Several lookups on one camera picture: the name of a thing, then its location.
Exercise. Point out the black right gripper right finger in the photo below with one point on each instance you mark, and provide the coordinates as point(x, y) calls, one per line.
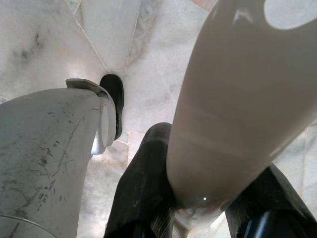
point(277, 203)

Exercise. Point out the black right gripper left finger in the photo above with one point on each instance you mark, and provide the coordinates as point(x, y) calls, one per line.
point(141, 188)

